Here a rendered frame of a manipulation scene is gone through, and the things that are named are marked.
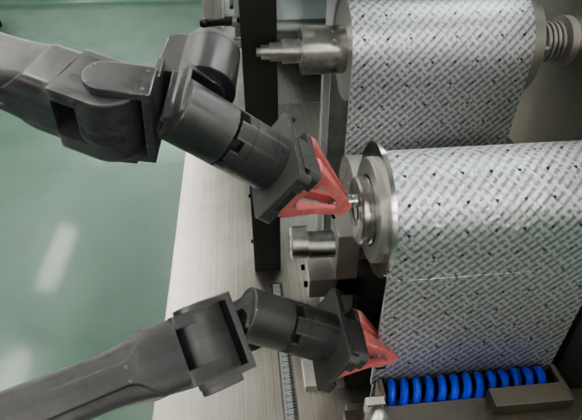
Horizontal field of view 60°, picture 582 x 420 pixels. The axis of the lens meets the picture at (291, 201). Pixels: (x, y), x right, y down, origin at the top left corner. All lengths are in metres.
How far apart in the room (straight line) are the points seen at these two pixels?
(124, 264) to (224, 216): 1.33
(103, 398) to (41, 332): 1.79
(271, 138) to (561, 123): 0.51
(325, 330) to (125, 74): 0.32
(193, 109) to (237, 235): 0.66
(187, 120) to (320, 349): 0.28
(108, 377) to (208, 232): 0.65
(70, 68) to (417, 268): 0.37
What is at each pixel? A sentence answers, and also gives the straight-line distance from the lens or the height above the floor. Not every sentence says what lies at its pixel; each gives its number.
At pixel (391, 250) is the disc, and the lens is 0.50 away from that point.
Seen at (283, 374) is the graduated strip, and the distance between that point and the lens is 0.83.
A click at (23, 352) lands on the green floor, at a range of 2.21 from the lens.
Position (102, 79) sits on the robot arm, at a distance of 0.43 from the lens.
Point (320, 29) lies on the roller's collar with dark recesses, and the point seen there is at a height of 1.37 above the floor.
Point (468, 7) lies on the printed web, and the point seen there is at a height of 1.40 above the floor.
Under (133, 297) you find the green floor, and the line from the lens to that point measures 2.24.
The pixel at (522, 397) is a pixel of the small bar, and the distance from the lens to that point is 0.69.
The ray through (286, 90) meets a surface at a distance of 1.54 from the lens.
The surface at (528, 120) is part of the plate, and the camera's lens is 0.92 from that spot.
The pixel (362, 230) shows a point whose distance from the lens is 0.52.
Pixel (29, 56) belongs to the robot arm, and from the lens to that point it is 0.48.
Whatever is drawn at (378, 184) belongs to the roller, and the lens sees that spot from 0.50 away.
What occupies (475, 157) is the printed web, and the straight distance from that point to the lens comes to 0.55.
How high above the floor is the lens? 1.59
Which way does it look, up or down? 37 degrees down
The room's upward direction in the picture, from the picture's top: straight up
